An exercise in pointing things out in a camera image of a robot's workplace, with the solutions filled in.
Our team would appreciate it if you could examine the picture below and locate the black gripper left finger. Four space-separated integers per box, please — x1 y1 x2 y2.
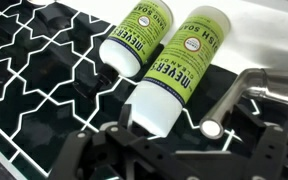
47 129 132 180

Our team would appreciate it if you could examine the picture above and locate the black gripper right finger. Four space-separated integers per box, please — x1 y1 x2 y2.
243 124 288 180

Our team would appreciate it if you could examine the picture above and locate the stainless steel faucet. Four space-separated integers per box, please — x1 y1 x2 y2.
199 68 288 139

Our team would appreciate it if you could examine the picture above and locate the green hand soap bottle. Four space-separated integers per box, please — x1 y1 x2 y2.
81 0 173 100

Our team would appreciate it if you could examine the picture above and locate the green dish soap bottle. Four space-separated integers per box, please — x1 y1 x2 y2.
127 6 230 137

